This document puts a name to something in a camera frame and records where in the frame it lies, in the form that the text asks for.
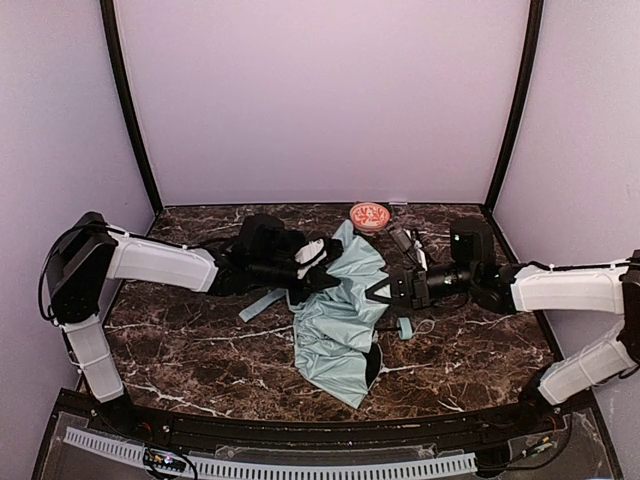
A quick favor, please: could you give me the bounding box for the white slotted cable duct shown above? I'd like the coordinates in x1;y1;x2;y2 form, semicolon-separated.
63;427;478;479

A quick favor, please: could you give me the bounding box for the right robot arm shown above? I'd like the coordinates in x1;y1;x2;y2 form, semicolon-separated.
366;218;639;409

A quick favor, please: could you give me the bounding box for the black corner post right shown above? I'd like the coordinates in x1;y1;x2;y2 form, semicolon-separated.
483;0;544;214

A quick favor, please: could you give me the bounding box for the red patterned white bowl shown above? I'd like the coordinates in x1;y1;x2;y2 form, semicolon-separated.
349;202;391;234

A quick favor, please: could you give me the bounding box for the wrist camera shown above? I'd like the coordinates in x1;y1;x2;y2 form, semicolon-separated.
388;225;429;271
294;238;330;280

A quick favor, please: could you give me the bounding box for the black corner post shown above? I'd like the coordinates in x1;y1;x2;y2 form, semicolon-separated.
99;0;164;216
483;0;544;214

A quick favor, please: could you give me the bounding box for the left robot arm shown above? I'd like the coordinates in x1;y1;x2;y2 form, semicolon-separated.
37;212;344;404

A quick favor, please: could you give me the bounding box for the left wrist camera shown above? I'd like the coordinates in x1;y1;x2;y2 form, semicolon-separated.
294;238;330;280

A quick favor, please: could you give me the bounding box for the mint green folding umbrella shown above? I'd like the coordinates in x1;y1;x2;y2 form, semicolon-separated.
239;220;388;409

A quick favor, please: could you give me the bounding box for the black front rail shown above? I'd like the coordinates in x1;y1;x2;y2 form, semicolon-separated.
54;389;596;454

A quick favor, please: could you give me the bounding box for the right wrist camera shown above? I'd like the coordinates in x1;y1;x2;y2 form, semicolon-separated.
388;225;429;271

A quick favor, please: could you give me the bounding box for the black corner post left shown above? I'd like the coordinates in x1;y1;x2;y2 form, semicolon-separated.
99;0;164;216

